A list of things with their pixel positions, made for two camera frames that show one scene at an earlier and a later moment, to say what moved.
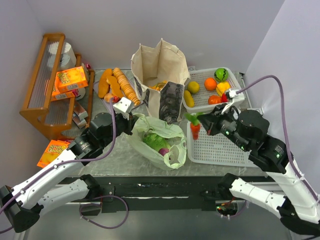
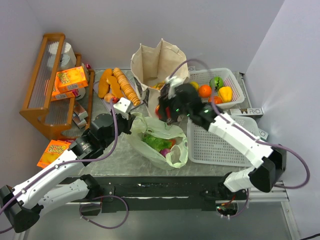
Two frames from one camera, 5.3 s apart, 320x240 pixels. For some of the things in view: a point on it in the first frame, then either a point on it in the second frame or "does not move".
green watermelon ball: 221,75 -> 216,82
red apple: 224,97 -> 157,111
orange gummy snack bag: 159,86 does not move
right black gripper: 213,124 -> 164,107
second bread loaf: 115,86 does not move
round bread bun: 108,96 does not move
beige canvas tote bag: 161,70 does not move
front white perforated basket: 215,150 does not move
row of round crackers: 126,86 does not move
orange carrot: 195,125 -> 173,141
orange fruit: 210,84 -> 205,91
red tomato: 214,99 does not move
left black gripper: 128,122 does not move
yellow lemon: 193,87 does not move
